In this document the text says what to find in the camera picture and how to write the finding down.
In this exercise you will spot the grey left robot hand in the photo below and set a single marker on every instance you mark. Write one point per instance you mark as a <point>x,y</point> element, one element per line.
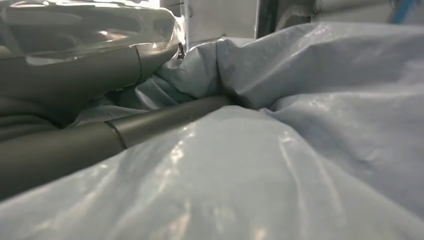
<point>49,155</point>

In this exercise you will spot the grey red-printed poly mailer package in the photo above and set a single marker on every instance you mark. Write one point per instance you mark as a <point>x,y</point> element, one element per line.
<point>265,149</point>

